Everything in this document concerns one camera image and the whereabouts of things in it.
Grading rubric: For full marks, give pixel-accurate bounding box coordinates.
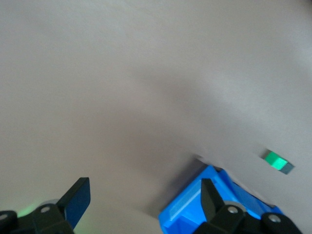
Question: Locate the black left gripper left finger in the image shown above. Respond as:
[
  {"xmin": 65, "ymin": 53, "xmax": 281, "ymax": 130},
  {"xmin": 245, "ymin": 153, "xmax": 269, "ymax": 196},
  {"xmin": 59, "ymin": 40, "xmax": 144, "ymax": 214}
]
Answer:
[{"xmin": 0, "ymin": 177, "xmax": 91, "ymax": 234}]

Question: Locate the small green cube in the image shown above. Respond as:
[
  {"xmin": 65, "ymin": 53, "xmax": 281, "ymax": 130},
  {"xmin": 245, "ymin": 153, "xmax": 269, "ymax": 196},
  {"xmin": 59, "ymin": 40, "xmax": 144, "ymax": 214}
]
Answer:
[{"xmin": 264, "ymin": 150, "xmax": 289, "ymax": 172}]

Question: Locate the blue plastic storage bin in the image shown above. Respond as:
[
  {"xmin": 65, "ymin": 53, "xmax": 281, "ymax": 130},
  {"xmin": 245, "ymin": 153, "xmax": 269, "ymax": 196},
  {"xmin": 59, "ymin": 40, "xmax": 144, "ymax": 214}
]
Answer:
[{"xmin": 158, "ymin": 165, "xmax": 285, "ymax": 234}]

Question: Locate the brown table mat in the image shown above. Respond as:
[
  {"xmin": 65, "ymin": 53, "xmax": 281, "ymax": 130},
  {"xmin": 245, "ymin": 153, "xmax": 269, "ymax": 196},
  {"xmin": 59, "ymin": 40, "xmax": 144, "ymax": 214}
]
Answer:
[{"xmin": 0, "ymin": 0, "xmax": 312, "ymax": 234}]

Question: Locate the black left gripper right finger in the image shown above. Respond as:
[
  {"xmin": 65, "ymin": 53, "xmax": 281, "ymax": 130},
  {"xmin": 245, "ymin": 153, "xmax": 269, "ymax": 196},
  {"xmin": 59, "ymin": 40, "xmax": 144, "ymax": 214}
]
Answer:
[{"xmin": 192, "ymin": 177, "xmax": 303, "ymax": 234}]

